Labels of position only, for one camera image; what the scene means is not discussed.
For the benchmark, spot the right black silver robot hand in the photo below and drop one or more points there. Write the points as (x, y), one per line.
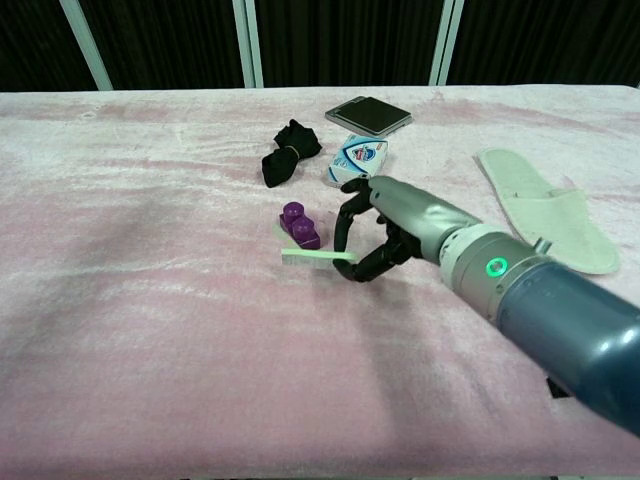
(415, 205)

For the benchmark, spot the light green strip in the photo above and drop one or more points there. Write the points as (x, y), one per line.
(310, 257)

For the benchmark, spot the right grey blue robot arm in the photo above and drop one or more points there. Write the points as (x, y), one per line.
(550, 300)

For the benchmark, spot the white blue soap box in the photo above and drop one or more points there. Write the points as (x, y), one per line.
(357, 155)

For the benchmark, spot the grey square digital scale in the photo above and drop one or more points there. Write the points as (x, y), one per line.
(370, 114)

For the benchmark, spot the purple toy brick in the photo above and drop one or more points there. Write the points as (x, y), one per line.
(300, 227)

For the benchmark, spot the white disposable slipper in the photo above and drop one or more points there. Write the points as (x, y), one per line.
(540, 200)

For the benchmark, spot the black sock bundle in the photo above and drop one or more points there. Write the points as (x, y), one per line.
(287, 155)

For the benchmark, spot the pink plush table cloth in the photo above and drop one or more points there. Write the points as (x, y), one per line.
(175, 325)

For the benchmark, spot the white metal frame post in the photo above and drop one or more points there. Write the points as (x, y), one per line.
(87, 45)
(446, 42)
(248, 42)

